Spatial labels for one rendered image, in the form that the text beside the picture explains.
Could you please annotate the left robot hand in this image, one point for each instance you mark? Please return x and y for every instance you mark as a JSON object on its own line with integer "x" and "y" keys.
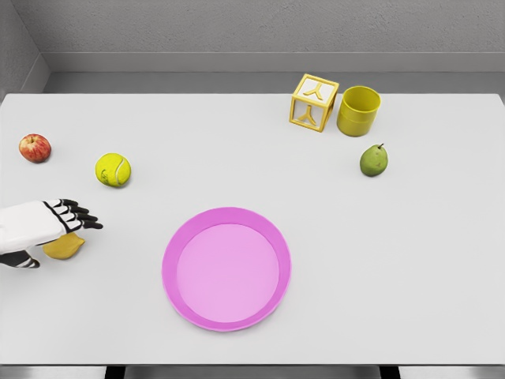
{"x": 27, "y": 227}

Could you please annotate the yellow lemon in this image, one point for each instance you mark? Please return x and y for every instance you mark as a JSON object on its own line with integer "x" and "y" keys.
{"x": 65, "y": 249}

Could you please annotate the pink plate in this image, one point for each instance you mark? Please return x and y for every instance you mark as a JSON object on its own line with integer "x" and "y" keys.
{"x": 227, "y": 272}

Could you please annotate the red apple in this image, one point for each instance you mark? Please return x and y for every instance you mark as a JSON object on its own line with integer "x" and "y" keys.
{"x": 34, "y": 148}

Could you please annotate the yellow tennis ball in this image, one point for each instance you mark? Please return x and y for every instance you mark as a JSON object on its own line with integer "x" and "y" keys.
{"x": 113, "y": 170}

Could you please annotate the yellow letter block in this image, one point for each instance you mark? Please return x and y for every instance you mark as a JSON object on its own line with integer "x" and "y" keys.
{"x": 313, "y": 103}

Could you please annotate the yellow cup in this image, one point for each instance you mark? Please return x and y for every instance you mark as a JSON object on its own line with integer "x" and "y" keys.
{"x": 357, "y": 112}

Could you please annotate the green pear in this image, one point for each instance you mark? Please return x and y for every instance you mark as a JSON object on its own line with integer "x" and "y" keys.
{"x": 373, "y": 161}

